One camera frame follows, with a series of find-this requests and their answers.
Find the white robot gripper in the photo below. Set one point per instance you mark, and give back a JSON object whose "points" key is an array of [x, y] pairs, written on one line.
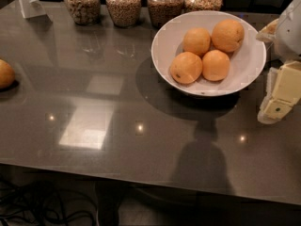
{"points": [[290, 37]]}

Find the orange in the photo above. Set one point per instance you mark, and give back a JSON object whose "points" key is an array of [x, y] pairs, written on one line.
{"points": [[228, 35], [186, 68], [216, 65], [7, 74], [197, 40]]}

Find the white ceramic bowl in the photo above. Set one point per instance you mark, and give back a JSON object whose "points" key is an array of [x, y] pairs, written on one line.
{"points": [[246, 64]]}

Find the glass jar of brown seeds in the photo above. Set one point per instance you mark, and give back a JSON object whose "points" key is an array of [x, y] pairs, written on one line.
{"points": [[162, 11]]}

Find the glass jar of grains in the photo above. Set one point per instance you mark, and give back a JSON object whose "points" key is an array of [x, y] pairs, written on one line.
{"points": [[124, 13]]}

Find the glass jar of nuts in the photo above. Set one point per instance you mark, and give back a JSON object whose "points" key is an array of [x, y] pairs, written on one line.
{"points": [[84, 12]]}

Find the white stand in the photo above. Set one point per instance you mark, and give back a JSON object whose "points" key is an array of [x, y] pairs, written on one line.
{"points": [[31, 8]]}

